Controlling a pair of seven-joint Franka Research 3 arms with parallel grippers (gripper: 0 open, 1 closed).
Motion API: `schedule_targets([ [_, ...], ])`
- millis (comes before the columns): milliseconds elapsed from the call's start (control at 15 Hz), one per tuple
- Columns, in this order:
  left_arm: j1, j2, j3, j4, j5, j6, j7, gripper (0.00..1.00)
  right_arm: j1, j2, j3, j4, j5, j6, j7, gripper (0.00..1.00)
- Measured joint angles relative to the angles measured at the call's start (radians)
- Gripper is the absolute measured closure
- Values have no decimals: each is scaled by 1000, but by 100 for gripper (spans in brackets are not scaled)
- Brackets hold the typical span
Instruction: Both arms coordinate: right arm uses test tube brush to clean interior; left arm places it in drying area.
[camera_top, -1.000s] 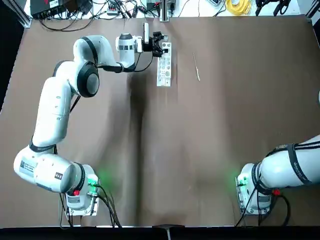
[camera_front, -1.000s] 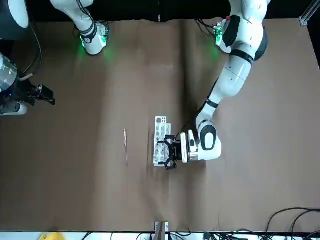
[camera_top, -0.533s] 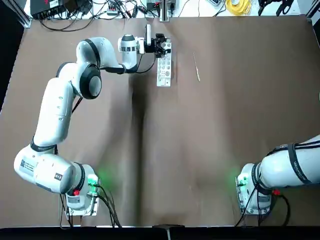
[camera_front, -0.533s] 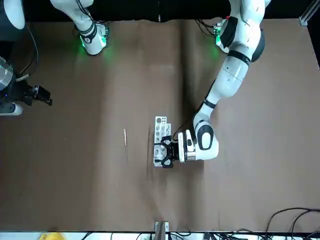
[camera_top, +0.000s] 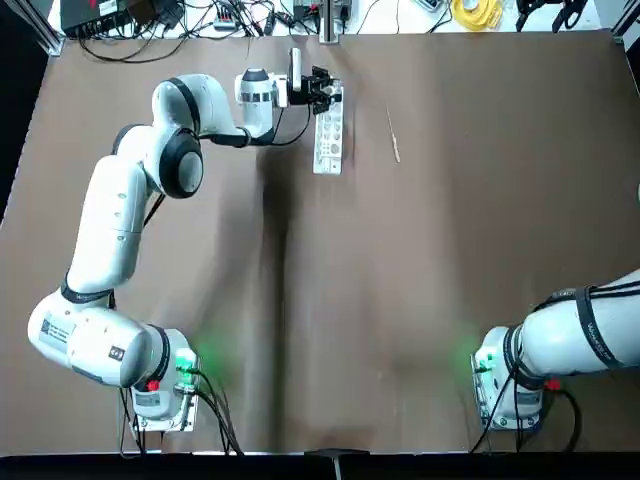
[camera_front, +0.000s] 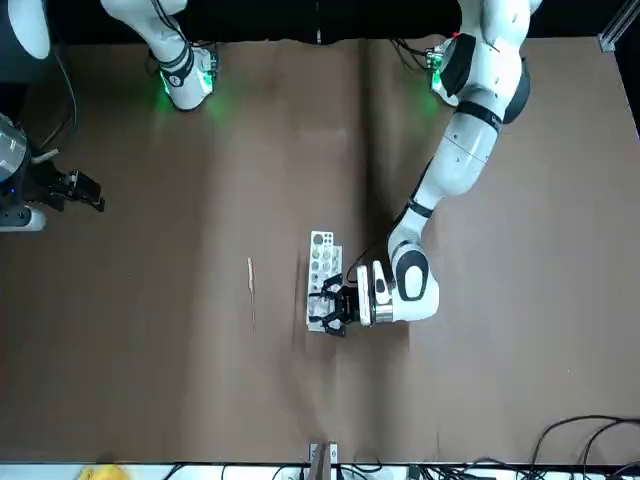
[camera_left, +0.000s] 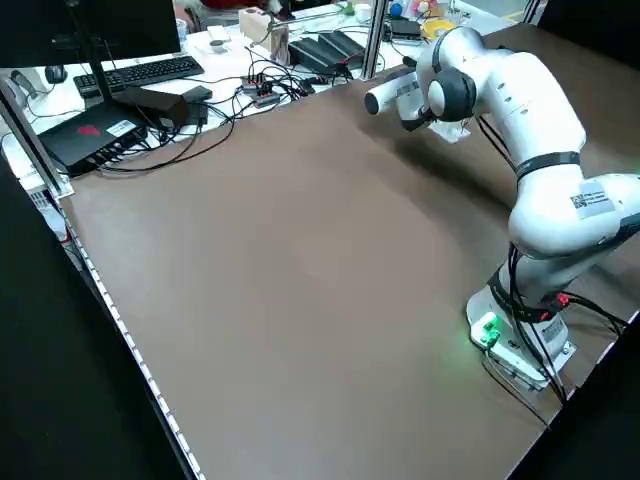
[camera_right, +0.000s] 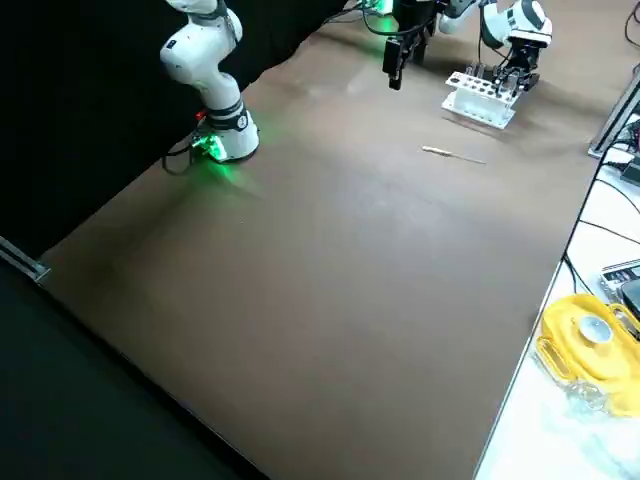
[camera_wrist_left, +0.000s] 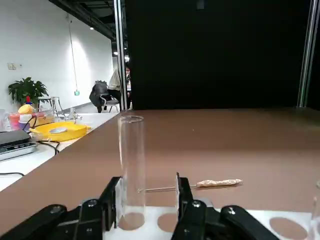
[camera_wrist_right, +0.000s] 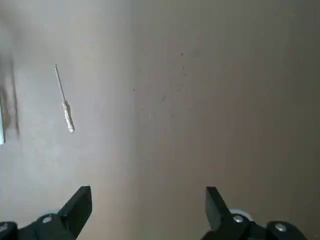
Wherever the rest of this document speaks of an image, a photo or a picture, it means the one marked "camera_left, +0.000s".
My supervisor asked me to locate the black keyboard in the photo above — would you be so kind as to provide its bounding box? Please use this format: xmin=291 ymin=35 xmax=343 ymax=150
xmin=73 ymin=54 xmax=206 ymax=99

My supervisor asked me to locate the white vented device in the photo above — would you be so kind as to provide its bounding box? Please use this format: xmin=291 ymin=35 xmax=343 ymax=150
xmin=22 ymin=177 xmax=69 ymax=244

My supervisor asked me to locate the light wooden box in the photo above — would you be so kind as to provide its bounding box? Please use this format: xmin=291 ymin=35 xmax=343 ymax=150
xmin=238 ymin=7 xmax=291 ymax=65

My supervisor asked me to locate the black computer monitor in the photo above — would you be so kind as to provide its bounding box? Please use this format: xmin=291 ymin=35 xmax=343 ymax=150
xmin=0 ymin=0 xmax=182 ymax=69

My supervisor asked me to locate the black ridged power supply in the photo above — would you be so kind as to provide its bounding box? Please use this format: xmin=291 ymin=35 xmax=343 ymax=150
xmin=288 ymin=37 xmax=346 ymax=72
xmin=319 ymin=30 xmax=367 ymax=60

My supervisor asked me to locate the black cable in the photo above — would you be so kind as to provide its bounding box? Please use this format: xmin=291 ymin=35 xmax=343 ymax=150
xmin=562 ymin=292 xmax=630 ymax=337
xmin=477 ymin=113 xmax=539 ymax=326
xmin=107 ymin=127 xmax=204 ymax=166
xmin=97 ymin=107 xmax=236 ymax=174
xmin=519 ymin=319 xmax=571 ymax=406

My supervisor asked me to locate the small black box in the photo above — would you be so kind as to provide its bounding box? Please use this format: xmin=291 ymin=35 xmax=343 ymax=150
xmin=389 ymin=18 xmax=422 ymax=37

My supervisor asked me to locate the black power adapter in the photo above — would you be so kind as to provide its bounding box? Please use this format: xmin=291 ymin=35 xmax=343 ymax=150
xmin=158 ymin=102 xmax=210 ymax=135

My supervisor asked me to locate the black rectangular device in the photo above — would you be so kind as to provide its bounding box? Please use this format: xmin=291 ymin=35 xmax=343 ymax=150
xmin=117 ymin=85 xmax=190 ymax=130

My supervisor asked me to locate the black box with red logo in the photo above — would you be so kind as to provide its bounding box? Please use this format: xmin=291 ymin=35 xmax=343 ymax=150
xmin=37 ymin=107 xmax=151 ymax=170

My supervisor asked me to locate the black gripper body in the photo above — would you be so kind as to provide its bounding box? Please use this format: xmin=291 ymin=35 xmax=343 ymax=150
xmin=398 ymin=107 xmax=435 ymax=133

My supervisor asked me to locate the black monitor stand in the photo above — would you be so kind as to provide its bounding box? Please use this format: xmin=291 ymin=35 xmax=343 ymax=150
xmin=64 ymin=0 xmax=119 ymax=109

